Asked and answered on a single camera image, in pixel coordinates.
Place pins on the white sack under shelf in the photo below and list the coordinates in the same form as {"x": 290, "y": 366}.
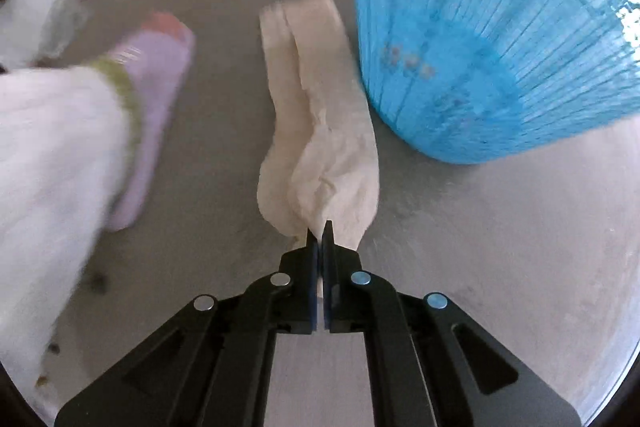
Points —
{"x": 37, "y": 31}

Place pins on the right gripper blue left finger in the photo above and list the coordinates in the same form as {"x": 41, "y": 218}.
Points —
{"x": 210, "y": 364}

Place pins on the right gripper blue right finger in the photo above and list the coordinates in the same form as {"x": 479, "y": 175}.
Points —
{"x": 429, "y": 362}

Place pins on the beige paper towel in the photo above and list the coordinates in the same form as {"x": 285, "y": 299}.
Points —
{"x": 322, "y": 165}

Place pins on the blue plastic waste basket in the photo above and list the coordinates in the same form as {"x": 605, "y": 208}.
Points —
{"x": 470, "y": 81}

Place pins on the purple slipper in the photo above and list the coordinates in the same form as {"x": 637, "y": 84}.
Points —
{"x": 155, "y": 59}

